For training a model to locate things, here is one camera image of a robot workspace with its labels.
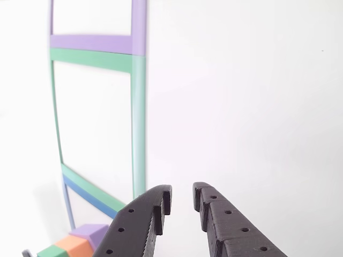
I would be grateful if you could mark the green square frame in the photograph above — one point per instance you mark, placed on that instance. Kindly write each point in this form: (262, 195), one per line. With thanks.
(138, 120)

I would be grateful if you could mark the orange cube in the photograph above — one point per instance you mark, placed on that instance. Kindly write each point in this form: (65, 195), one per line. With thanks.
(75, 245)

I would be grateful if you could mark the purple cube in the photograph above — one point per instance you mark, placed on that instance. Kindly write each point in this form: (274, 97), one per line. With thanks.
(88, 231)

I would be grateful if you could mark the blue square frame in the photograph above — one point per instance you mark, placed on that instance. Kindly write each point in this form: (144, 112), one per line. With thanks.
(88, 198)

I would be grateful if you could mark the purple square frame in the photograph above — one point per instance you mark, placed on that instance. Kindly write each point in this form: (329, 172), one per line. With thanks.
(91, 41)

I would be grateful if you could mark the green cube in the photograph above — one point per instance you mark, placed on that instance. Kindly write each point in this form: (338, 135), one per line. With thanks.
(53, 251)

